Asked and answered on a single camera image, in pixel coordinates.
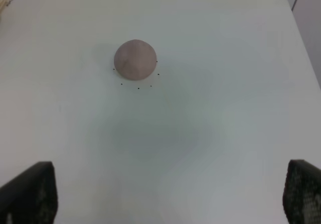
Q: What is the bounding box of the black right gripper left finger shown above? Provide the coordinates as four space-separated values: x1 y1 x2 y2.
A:
1 162 58 223

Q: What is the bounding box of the pink peach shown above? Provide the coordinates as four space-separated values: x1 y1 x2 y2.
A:
114 39 157 81

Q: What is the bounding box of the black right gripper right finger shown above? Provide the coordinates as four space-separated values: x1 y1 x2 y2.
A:
282 160 320 224

